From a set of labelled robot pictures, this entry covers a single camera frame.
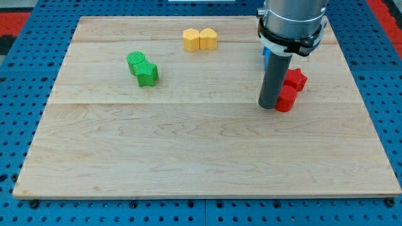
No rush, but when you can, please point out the green cylinder block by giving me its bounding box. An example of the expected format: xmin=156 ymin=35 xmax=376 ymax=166
xmin=126 ymin=51 xmax=146 ymax=76

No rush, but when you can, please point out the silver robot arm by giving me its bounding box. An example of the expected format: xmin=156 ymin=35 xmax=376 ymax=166
xmin=256 ymin=0 xmax=329 ymax=57

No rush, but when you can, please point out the green star block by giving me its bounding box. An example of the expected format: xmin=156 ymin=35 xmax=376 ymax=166
xmin=136 ymin=60 xmax=159 ymax=87

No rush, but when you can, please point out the yellow hexagon block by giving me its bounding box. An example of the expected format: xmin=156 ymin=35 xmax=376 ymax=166
xmin=182 ymin=28 xmax=200 ymax=52

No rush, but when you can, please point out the wooden board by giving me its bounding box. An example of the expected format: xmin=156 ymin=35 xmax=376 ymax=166
xmin=13 ymin=16 xmax=401 ymax=200

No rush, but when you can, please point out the red cylinder block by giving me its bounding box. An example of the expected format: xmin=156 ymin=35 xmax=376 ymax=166
xmin=275 ymin=85 xmax=297 ymax=112

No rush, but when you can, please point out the blue block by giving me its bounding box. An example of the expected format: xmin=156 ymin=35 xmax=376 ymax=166
xmin=262 ymin=46 xmax=271 ymax=70

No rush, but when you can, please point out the yellow heart block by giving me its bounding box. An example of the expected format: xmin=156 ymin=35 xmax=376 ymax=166
xmin=199 ymin=28 xmax=217 ymax=50

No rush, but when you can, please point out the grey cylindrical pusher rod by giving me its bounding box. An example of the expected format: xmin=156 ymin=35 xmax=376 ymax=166
xmin=258 ymin=52 xmax=292 ymax=109

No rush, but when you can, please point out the red star block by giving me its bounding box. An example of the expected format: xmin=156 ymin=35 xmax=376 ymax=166
xmin=283 ymin=68 xmax=308 ymax=92

